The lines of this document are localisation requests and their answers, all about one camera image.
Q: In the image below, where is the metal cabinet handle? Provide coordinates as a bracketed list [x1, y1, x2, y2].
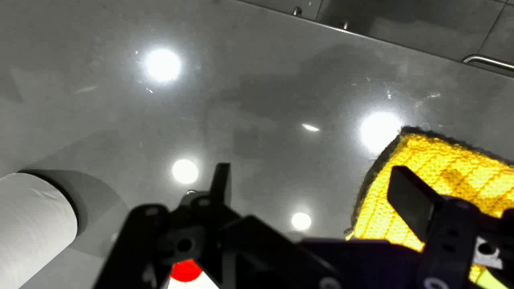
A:
[463, 55, 514, 71]

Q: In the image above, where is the white paper towel roll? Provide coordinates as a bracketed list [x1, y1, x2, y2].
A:
[0, 174, 79, 289]

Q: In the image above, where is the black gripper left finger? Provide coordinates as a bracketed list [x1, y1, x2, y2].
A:
[94, 164, 344, 289]

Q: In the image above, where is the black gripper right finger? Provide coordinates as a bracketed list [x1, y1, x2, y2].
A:
[388, 166, 514, 289]

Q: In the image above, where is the yellow knitted cloth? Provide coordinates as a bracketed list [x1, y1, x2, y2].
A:
[344, 127, 513, 289]

